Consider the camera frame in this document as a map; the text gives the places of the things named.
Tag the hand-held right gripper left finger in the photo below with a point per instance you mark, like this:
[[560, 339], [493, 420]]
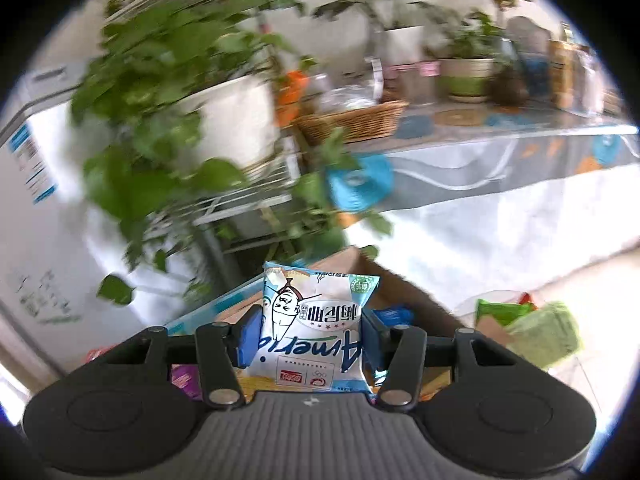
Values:
[[248, 342]]

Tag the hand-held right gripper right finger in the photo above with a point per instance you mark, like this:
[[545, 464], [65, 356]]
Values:
[[370, 342]]

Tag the cardboard box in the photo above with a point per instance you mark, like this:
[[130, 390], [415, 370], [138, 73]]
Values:
[[400, 292]]

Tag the white and blue snack packet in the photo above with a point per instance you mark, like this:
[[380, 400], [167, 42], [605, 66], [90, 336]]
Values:
[[310, 330]]

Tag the purple snack packet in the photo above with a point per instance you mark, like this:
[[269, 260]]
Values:
[[184, 380]]

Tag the green plastic bag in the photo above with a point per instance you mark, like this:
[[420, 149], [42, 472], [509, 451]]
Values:
[[500, 312]]

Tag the large green plant white pot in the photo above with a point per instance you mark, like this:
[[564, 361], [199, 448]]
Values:
[[240, 205]]

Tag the red snack packet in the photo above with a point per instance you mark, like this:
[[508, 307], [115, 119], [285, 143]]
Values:
[[100, 355]]

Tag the blue tape roll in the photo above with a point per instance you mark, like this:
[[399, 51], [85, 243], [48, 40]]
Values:
[[360, 182]]

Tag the table with patterned cloth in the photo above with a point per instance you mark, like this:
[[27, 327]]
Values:
[[500, 170]]

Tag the wicker basket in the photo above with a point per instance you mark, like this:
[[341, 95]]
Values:
[[355, 122]]

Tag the white freezer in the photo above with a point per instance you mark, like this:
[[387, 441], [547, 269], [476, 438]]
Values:
[[40, 210]]

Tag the clear plastic bag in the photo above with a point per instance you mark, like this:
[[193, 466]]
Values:
[[350, 96]]

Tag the orange packet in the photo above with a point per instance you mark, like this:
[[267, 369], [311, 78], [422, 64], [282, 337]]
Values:
[[290, 95]]

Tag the clear jar with pink label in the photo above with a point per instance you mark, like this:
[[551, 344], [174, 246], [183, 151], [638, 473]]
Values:
[[415, 82]]

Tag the large leafy green plant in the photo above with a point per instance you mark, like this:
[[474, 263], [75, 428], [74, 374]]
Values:
[[150, 85]]

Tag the green striped plant pot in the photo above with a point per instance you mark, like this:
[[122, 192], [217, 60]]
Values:
[[467, 80]]

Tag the small brown pot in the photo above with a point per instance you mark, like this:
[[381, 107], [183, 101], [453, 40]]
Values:
[[507, 87]]

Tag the white square plant pot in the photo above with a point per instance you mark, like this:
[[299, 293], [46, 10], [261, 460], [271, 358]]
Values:
[[400, 45]]

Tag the blue bottle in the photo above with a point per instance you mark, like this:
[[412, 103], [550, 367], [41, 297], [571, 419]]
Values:
[[535, 75]]

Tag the small green potted plant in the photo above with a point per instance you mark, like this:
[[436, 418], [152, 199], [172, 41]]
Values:
[[467, 35]]

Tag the golden can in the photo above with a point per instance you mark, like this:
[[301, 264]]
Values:
[[565, 72]]

